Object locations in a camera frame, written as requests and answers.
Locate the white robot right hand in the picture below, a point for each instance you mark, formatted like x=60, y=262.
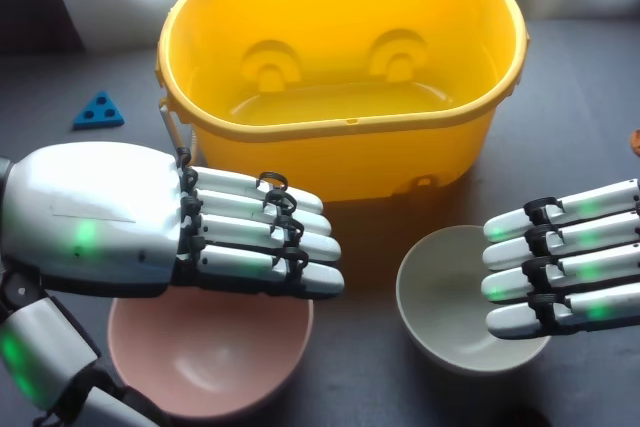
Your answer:
x=590, y=257

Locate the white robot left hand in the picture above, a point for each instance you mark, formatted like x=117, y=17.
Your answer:
x=100, y=207

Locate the large pink bowl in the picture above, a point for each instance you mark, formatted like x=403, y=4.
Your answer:
x=210, y=357

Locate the yellow plastic tub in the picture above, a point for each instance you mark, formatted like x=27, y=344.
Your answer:
x=340, y=157

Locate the blue triangle block with holes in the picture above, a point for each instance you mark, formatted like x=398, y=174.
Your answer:
x=100, y=114

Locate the small brown object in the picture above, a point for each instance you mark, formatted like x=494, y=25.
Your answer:
x=636, y=142

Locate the grey table cloth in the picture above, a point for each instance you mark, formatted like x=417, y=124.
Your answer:
x=575, y=97

